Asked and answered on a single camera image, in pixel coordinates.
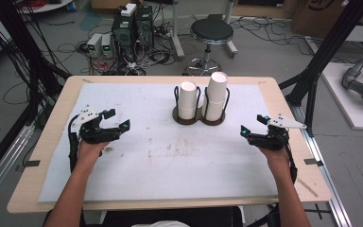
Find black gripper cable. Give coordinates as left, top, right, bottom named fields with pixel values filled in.
left=247, top=138, right=299, bottom=227
left=67, top=113, right=80, bottom=174

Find white platform board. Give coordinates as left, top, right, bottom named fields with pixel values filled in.
left=320, top=61, right=363, bottom=131

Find white metal stand leg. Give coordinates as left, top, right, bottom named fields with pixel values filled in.
left=222, top=0, right=239, bottom=60
left=169, top=0, right=186, bottom=61

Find tangle of floor cables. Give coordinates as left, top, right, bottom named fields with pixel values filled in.
left=56, top=6, right=178, bottom=77

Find black wire cup holder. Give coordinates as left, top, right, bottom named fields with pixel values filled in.
left=172, top=84, right=231, bottom=127

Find tall stack of white cups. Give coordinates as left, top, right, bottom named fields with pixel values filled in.
left=201, top=71, right=229, bottom=122

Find black cross tape mark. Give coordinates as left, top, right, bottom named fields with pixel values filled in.
left=303, top=202, right=332, bottom=220

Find person's white shirt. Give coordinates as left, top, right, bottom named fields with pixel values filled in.
left=131, top=220, right=191, bottom=227

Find brown cardboard box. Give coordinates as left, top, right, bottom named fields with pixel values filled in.
left=291, top=0, right=357, bottom=40

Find grey power supply unit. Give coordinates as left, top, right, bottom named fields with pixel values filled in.
left=86, top=33, right=103, bottom=59
left=101, top=33, right=115, bottom=59

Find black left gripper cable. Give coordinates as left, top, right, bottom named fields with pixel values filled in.
left=67, top=113, right=80, bottom=174

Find black round stool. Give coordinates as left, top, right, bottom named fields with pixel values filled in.
left=183, top=18, right=234, bottom=77

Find person's left hand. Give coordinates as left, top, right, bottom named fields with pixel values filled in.
left=75, top=141, right=110, bottom=173

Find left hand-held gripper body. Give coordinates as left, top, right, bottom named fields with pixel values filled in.
left=72, top=107, right=122, bottom=145

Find person's dark pants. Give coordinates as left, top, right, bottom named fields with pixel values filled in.
left=81, top=206, right=244, bottom=227

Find black computer tower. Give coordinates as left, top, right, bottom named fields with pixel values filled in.
left=112, top=12, right=137, bottom=62
left=135, top=5, right=155, bottom=50

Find black frame post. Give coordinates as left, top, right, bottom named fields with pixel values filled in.
left=0, top=0, right=72, bottom=127
left=278, top=0, right=363, bottom=137

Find white box device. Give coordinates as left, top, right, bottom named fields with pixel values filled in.
left=120, top=3, right=137, bottom=17

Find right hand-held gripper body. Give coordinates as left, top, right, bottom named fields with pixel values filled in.
left=248, top=113, right=307, bottom=151

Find aluminium rail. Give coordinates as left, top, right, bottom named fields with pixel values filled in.
left=0, top=124, right=36, bottom=211
left=291, top=105, right=354, bottom=227

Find white table mat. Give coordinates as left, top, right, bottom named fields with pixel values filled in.
left=37, top=82, right=280, bottom=203

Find short stack of white cups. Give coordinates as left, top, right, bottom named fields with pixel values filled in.
left=178, top=81, right=199, bottom=120

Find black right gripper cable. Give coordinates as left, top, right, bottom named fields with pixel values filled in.
left=247, top=138, right=299, bottom=227

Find person's right hand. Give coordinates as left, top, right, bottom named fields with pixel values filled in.
left=257, top=148, right=292, bottom=174

